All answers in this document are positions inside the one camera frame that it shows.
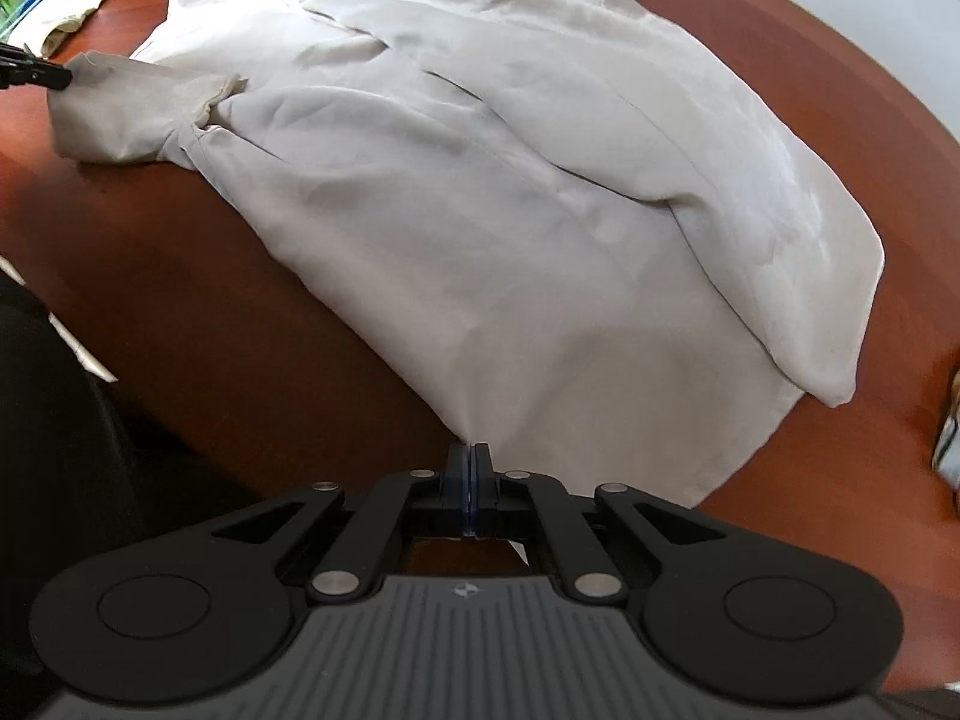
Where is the beige short-sleeved shirt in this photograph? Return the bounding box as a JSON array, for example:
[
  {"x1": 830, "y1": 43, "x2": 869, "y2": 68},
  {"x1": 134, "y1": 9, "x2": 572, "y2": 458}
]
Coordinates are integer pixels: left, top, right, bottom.
[{"x1": 51, "y1": 0, "x2": 886, "y2": 511}]

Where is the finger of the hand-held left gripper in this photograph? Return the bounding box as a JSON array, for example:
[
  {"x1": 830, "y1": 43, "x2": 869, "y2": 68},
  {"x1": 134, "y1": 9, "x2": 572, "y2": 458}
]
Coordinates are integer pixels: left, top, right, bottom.
[{"x1": 0, "y1": 43, "x2": 74, "y2": 91}]

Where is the cream garment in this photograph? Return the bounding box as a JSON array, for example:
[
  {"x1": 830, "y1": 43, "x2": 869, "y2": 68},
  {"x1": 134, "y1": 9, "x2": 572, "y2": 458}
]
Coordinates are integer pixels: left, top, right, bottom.
[{"x1": 7, "y1": 0, "x2": 113, "y2": 57}]

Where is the patterned grey and tan scarf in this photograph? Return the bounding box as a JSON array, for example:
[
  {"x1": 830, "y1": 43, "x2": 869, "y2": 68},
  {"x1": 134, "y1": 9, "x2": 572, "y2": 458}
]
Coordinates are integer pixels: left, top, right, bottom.
[{"x1": 932, "y1": 367, "x2": 960, "y2": 500}]

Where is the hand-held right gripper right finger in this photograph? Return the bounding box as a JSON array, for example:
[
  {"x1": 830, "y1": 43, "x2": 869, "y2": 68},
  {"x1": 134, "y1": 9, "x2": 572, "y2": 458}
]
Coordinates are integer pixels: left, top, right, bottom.
[{"x1": 471, "y1": 444, "x2": 732, "y2": 605}]

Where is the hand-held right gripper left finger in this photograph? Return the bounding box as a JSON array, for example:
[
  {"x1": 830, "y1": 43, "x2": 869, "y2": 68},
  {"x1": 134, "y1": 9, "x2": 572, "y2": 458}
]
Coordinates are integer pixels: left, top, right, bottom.
[{"x1": 214, "y1": 444, "x2": 470, "y2": 605}]

